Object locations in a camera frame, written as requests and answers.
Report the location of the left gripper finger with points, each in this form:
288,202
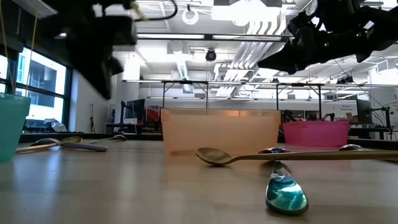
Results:
101,81
115,67

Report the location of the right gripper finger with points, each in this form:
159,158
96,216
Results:
284,53
289,67

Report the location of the gold spoon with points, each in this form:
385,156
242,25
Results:
73,139
214,155

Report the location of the iridescent spoon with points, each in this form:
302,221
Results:
118,137
286,193

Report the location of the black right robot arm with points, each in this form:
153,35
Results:
373,25

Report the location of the LED light bar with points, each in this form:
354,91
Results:
245,37
170,36

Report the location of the dark background monitor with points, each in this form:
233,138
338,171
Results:
134,109

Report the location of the large window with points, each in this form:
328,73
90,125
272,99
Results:
40,87

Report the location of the pink plastic bin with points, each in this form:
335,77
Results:
315,133

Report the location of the black side monitor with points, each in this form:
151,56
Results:
363,110

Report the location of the orange plastic bin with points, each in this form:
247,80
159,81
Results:
220,130

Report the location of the teal plastic bin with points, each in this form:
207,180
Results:
12,124

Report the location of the black aluminium rig frame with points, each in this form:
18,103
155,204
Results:
248,38

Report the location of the black background rig frame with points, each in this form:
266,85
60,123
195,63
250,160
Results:
186,82

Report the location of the black overhead camera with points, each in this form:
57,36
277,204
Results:
211,55

